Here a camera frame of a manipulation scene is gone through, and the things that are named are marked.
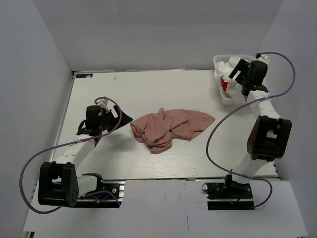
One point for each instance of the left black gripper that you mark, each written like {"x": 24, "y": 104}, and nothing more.
{"x": 109, "y": 113}

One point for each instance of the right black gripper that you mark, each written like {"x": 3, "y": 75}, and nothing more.
{"x": 242, "y": 66}

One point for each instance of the white t shirt red print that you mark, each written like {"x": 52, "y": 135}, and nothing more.
{"x": 230, "y": 90}

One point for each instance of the pink t shirt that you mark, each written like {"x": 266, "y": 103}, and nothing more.
{"x": 157, "y": 130}

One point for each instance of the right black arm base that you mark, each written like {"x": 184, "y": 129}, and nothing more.
{"x": 223, "y": 198}

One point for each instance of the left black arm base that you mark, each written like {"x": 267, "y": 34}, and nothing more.
{"x": 111, "y": 197}

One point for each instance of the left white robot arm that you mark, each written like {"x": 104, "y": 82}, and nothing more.
{"x": 59, "y": 184}

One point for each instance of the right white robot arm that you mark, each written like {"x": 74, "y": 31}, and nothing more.
{"x": 269, "y": 135}

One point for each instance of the white t shirt in basket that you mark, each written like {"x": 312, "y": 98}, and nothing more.
{"x": 226, "y": 66}

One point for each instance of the white plastic basket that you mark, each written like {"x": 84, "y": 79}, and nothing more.
{"x": 248, "y": 58}

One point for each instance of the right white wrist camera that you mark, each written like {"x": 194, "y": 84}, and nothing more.
{"x": 263, "y": 58}

